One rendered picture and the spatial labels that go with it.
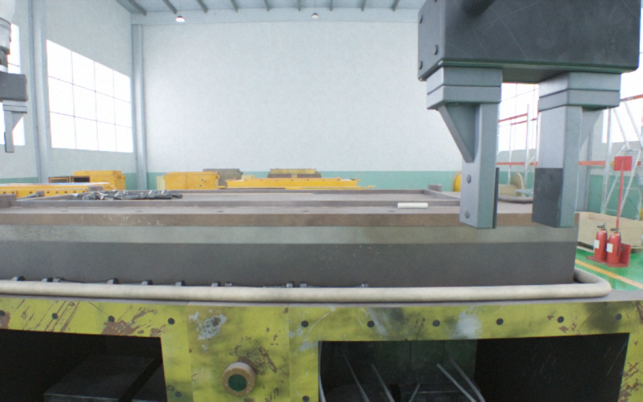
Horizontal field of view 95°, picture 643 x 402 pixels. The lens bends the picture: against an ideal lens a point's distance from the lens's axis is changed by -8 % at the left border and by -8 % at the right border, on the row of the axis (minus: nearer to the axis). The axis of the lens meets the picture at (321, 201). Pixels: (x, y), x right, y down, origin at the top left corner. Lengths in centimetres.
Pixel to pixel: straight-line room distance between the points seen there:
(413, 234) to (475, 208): 35
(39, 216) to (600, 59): 79
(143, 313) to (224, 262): 15
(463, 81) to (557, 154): 8
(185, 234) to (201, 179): 908
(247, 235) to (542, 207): 44
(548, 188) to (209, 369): 52
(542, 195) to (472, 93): 9
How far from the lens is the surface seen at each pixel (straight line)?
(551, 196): 26
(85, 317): 64
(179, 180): 992
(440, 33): 22
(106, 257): 68
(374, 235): 55
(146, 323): 59
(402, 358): 91
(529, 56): 23
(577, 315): 65
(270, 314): 52
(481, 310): 56
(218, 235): 58
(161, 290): 57
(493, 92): 23
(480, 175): 22
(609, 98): 28
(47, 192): 421
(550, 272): 69
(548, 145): 27
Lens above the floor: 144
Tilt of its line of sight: 6 degrees down
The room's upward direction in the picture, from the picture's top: straight up
